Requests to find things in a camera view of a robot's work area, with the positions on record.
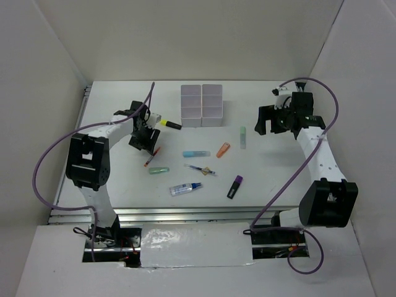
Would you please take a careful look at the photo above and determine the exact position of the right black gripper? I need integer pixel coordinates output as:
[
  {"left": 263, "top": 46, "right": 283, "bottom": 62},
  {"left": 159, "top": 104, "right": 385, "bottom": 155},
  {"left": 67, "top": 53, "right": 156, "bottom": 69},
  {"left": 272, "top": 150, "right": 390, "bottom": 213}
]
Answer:
[{"left": 255, "top": 102, "right": 296, "bottom": 135}]

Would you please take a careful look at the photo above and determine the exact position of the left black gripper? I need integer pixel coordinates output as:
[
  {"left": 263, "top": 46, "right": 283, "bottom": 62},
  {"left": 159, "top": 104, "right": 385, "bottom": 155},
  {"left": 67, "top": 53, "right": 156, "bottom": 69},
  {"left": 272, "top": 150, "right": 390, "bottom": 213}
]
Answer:
[{"left": 129, "top": 123, "right": 161, "bottom": 155}]

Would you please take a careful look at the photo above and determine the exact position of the red pen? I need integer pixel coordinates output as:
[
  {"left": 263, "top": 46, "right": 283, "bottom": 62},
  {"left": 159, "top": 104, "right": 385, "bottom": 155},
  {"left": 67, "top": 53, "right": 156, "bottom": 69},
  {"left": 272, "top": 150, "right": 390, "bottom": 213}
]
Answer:
[{"left": 144, "top": 147, "right": 161, "bottom": 167}]

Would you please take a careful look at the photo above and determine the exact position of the light green highlighter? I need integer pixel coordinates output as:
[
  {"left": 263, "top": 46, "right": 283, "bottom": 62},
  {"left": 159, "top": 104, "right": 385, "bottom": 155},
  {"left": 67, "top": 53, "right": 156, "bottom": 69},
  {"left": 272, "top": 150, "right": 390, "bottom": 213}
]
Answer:
[{"left": 239, "top": 126, "right": 246, "bottom": 149}]

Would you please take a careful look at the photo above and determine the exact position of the yellow black highlighter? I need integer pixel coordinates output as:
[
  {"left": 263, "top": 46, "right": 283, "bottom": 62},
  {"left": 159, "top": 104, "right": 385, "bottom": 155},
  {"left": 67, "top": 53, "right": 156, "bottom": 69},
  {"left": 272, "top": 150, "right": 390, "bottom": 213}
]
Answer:
[{"left": 160, "top": 119, "right": 182, "bottom": 130}]

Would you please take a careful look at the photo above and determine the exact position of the blue highlighter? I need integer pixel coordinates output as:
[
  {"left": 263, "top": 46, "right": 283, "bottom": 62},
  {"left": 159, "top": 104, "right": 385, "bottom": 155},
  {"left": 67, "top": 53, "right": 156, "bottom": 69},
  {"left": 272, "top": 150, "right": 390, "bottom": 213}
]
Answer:
[{"left": 182, "top": 150, "right": 210, "bottom": 158}]

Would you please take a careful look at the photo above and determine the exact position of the blue gel pen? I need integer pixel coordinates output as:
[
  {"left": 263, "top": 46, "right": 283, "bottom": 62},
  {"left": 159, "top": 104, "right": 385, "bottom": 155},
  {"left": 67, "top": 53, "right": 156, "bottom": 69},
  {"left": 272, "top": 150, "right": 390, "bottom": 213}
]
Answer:
[{"left": 184, "top": 163, "right": 203, "bottom": 173}]

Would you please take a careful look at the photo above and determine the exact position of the clear blue spray bottle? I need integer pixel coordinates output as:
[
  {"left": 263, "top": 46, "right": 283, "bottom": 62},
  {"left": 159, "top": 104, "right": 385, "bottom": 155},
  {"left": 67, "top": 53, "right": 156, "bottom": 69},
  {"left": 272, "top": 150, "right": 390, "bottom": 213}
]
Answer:
[{"left": 170, "top": 183, "right": 202, "bottom": 197}]

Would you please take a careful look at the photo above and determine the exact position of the purple black highlighter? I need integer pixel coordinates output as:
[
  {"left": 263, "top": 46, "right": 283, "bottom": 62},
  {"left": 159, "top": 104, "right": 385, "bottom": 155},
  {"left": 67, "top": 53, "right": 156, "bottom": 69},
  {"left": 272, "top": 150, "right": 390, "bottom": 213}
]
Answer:
[{"left": 226, "top": 175, "right": 243, "bottom": 199}]

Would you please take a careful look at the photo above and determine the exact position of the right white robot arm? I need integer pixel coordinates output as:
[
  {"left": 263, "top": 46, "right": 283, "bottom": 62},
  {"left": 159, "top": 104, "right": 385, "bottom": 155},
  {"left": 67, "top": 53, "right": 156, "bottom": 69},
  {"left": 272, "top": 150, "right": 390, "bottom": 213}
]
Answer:
[{"left": 255, "top": 87, "right": 358, "bottom": 243}]

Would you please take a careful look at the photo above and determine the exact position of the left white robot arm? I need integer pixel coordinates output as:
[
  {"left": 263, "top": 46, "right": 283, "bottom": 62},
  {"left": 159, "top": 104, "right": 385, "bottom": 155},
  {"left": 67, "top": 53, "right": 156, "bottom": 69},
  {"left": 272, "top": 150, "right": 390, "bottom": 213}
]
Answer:
[{"left": 66, "top": 101, "right": 161, "bottom": 247}]

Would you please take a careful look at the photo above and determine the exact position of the green translucent highlighter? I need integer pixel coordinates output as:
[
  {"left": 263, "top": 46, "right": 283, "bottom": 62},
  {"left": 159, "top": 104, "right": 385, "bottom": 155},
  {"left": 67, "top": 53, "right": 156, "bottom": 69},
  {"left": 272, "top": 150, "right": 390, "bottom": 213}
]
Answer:
[{"left": 148, "top": 167, "right": 170, "bottom": 175}]

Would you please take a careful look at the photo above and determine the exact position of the right white compartment container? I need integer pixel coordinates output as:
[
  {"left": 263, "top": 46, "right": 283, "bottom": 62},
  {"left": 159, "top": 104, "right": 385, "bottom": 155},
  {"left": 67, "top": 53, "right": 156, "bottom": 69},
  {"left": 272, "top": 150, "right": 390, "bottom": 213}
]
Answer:
[{"left": 201, "top": 84, "right": 223, "bottom": 127}]

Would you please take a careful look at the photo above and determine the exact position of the white compartment container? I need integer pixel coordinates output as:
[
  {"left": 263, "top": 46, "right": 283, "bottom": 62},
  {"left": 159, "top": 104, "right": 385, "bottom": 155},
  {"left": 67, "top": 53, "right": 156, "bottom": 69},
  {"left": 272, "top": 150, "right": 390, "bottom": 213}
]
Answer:
[
  {"left": 181, "top": 85, "right": 202, "bottom": 127},
  {"left": 201, "top": 84, "right": 223, "bottom": 127}
]

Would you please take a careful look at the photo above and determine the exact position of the small tan eraser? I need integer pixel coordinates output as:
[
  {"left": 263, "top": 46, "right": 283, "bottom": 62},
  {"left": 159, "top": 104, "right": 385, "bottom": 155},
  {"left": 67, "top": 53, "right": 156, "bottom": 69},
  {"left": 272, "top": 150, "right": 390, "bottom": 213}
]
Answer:
[{"left": 202, "top": 167, "right": 215, "bottom": 176}]

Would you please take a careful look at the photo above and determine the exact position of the left white compartment container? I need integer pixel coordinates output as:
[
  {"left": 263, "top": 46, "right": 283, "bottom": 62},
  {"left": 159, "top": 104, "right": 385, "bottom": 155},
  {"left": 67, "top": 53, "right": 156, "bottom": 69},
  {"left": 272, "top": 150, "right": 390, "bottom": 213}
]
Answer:
[{"left": 181, "top": 85, "right": 202, "bottom": 127}]

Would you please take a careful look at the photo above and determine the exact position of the white front cover board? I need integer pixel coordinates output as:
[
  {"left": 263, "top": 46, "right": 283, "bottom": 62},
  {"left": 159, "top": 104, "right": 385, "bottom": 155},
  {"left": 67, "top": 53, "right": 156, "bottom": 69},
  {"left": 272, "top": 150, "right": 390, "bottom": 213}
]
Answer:
[{"left": 140, "top": 223, "right": 254, "bottom": 268}]

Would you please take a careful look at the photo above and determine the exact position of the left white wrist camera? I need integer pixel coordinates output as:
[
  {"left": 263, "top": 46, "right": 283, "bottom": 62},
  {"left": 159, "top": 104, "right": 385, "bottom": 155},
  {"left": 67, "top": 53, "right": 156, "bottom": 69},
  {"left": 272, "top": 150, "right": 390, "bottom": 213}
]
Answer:
[{"left": 146, "top": 113, "right": 161, "bottom": 129}]

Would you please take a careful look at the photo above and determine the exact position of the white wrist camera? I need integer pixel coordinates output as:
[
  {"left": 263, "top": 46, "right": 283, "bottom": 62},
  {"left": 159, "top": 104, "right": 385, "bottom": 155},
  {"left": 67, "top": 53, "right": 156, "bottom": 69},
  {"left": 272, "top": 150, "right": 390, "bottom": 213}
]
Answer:
[
  {"left": 146, "top": 113, "right": 161, "bottom": 129},
  {"left": 272, "top": 87, "right": 293, "bottom": 110}
]

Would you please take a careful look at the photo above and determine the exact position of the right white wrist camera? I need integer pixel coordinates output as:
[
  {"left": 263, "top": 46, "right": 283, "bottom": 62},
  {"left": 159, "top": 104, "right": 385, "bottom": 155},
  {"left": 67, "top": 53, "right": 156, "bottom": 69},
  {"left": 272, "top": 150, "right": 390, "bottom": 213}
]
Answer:
[{"left": 272, "top": 87, "right": 293, "bottom": 110}]

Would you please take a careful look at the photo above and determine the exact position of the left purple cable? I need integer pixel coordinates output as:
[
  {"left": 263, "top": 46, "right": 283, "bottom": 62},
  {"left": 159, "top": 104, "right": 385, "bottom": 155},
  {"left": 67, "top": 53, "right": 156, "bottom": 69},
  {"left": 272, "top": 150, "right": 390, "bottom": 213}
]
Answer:
[{"left": 32, "top": 82, "right": 156, "bottom": 262}]

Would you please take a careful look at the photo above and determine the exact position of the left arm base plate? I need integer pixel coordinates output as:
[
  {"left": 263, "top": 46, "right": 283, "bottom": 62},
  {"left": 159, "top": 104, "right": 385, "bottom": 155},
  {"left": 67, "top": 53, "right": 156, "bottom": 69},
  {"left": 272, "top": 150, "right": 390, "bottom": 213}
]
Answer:
[{"left": 82, "top": 228, "right": 142, "bottom": 268}]

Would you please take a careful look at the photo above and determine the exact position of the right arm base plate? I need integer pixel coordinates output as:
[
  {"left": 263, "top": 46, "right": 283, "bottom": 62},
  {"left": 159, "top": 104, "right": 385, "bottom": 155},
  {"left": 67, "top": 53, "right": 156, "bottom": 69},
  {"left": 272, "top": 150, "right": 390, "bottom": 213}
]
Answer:
[{"left": 243, "top": 230, "right": 309, "bottom": 260}]

